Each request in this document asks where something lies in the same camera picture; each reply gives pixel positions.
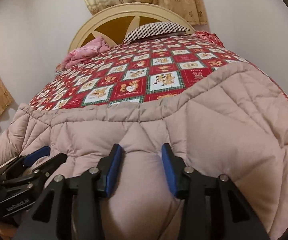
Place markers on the beige quilted puffer jacket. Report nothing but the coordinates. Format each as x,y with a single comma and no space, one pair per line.
234,121

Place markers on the cream and brown headboard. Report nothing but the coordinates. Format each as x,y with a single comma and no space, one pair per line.
114,23

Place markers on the red teddy-bear patchwork bedspread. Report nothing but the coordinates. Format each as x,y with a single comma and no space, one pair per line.
137,72

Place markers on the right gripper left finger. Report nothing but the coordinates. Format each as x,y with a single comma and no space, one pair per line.
70,208

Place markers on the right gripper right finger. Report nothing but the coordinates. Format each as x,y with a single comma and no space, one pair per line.
214,208

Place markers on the red cloth by pillow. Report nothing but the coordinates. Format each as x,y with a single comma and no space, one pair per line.
208,37

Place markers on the pink folded blanket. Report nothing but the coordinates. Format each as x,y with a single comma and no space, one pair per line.
84,53

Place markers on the striped pillow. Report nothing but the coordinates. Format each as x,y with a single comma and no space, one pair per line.
154,29

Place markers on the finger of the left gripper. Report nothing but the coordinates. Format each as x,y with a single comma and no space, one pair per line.
43,171
28,159

